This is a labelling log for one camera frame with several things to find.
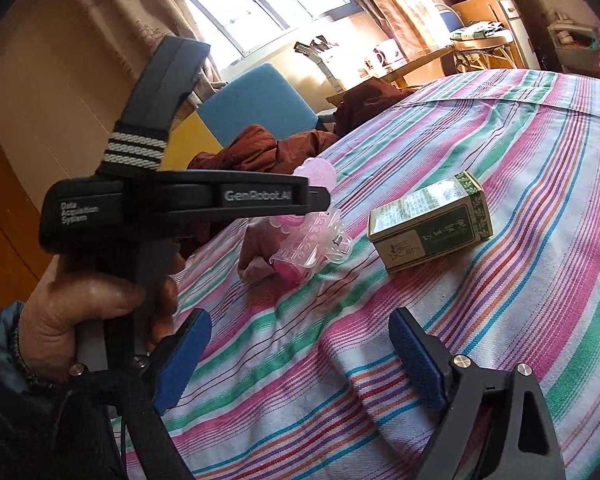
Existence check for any wooden desk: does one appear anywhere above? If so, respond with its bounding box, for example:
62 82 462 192
324 29 516 106

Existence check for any grey yellow blue chair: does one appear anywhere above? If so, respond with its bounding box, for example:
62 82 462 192
161 63 325 170

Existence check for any pink sock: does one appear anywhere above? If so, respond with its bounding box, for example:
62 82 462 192
237 218 287 284

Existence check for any patterned beige curtain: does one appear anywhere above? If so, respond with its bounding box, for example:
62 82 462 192
76 0 204 79

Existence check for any person's left hand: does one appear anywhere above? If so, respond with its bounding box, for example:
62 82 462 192
17 251 187 386

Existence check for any green tea box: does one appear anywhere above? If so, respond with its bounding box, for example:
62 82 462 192
367 171 493 273

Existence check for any wooden wardrobe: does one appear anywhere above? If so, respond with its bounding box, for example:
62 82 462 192
0 144 50 311

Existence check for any dark red cloth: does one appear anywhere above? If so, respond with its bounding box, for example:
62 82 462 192
188 78 417 174

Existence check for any striped bed sheet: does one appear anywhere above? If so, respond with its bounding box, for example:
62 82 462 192
164 70 600 479

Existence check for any pink plastic bottle pack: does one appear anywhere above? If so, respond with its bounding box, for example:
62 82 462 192
268 157 352 284

